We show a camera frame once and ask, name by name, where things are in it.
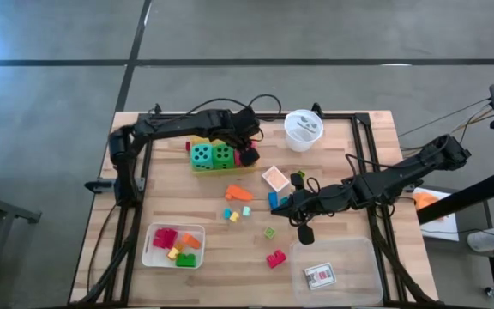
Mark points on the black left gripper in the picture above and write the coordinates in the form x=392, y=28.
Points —
x=242, y=126

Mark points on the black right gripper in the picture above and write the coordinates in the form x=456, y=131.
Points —
x=324, y=199

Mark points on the green foam die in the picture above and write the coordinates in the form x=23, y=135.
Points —
x=230, y=165

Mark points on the teal foam die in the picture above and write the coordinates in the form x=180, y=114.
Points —
x=196, y=165

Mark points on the playing card box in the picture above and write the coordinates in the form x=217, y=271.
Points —
x=320, y=276

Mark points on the orange wedge toy block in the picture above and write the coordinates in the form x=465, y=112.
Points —
x=191, y=241

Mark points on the red large toy block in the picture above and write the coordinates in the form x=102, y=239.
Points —
x=172, y=239
x=159, y=238

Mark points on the green large toy block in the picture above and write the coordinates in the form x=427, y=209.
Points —
x=186, y=260

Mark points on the pale yellow toy block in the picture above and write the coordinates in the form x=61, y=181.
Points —
x=172, y=254

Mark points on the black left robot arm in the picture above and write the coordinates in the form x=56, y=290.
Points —
x=165, y=124

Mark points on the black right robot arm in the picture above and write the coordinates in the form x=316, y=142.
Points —
x=401, y=176

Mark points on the teal toy block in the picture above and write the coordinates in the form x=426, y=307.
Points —
x=284, y=201

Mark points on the dark blue toy block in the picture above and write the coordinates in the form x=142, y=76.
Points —
x=272, y=200

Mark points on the small tan square dish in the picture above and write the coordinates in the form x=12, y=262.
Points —
x=275, y=178

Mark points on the green small toy block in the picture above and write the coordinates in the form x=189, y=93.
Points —
x=301, y=173

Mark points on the orange curved toy block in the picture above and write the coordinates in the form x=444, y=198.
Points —
x=238, y=193

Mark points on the lime green toy block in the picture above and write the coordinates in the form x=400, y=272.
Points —
x=269, y=233

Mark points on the white round cup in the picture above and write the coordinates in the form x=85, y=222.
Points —
x=292, y=141

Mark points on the yellow translucent bin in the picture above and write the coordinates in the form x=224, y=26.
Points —
x=200, y=140

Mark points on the mint small toy block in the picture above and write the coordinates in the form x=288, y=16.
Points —
x=246, y=210

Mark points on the red stepped toy block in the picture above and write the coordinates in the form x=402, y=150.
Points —
x=276, y=258

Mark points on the blue small toy block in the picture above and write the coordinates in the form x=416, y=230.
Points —
x=227, y=213

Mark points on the grey metal piece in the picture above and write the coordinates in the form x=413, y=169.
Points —
x=308, y=126
x=303, y=116

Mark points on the clear plastic bin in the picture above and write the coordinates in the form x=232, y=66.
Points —
x=358, y=266

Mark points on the orange flat studded block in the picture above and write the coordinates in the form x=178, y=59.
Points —
x=179, y=246

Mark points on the orange object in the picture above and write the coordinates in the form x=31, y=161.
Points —
x=427, y=200

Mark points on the white paper sheet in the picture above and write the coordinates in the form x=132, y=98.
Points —
x=444, y=227

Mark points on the black slanted beam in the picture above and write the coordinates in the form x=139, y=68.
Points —
x=461, y=197

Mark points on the caster wheel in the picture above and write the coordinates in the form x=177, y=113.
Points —
x=492, y=292

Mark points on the black aluminium table frame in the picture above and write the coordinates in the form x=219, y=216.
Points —
x=341, y=115

